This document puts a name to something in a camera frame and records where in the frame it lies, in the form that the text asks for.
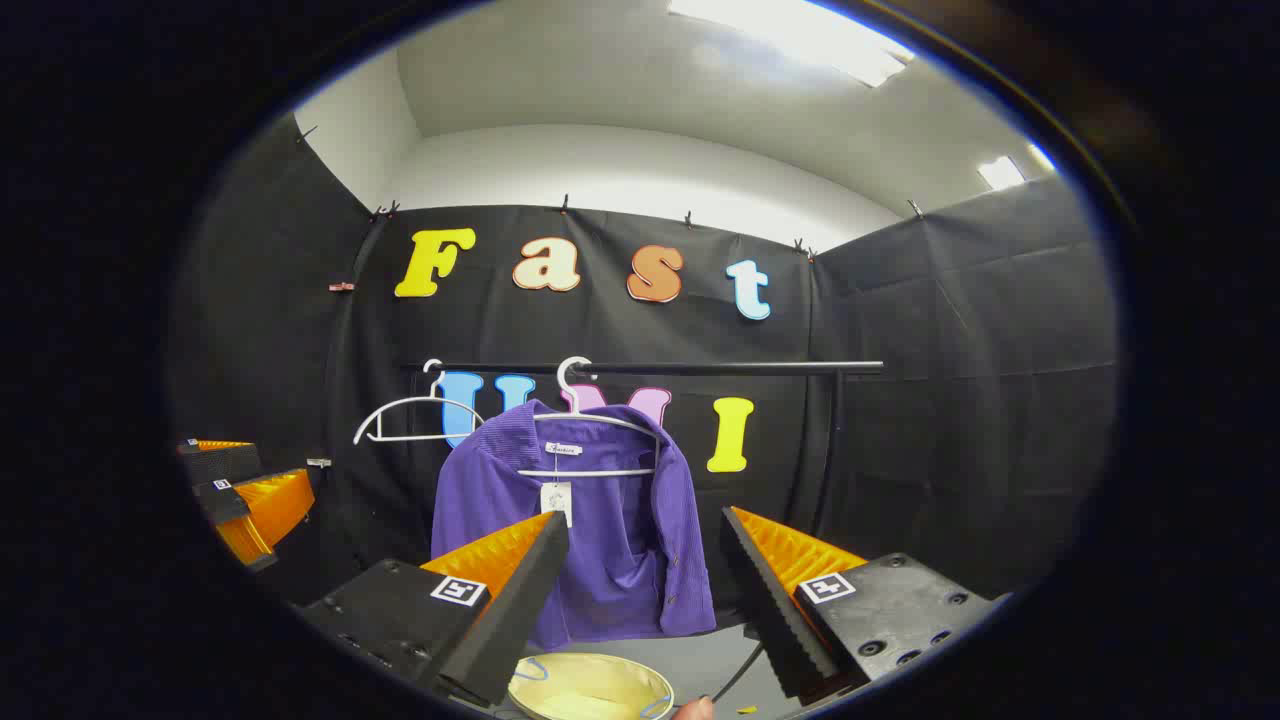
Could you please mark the small white clothes hanger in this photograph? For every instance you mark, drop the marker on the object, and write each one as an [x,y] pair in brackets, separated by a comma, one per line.
[420,437]

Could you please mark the large white clothes hanger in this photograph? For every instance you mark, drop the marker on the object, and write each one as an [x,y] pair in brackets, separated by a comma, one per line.
[590,472]

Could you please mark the black clothes rack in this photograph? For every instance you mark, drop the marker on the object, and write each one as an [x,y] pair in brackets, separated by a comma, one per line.
[720,369]

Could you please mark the small ceiling light panel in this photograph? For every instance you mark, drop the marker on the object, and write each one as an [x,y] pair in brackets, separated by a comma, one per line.
[1000,172]

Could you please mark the beige laundry hamper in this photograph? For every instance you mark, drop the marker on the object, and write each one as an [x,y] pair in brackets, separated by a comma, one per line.
[590,685]

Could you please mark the row of black backdrop clips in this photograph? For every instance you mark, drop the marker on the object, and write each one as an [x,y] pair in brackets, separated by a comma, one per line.
[565,204]

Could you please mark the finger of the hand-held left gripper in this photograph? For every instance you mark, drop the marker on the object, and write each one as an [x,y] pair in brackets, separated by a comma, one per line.
[222,462]
[265,510]

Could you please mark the large ceiling light panel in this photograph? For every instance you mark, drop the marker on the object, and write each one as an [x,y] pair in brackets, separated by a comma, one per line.
[800,35]

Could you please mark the black backdrop cloth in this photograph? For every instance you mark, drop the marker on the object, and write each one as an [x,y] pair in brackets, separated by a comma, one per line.
[600,330]

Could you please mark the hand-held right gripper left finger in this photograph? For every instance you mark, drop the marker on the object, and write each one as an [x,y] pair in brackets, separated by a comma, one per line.
[515,610]

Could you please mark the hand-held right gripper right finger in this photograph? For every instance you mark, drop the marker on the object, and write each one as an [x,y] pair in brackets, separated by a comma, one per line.
[765,610]

